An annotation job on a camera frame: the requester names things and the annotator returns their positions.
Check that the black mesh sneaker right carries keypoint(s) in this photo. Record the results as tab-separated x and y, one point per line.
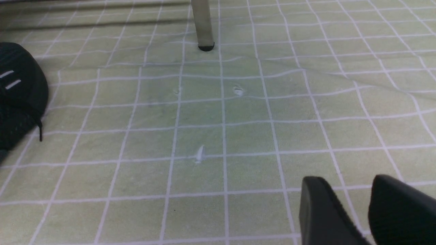
23	95

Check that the green checkered tablecloth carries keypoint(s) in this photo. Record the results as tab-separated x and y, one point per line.
150	141

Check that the stainless steel shoe rack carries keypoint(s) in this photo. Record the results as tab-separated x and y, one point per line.
201	18

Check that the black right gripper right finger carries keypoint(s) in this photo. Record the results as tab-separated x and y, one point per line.
400	214

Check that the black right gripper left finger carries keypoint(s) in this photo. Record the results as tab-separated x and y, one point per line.
322	217

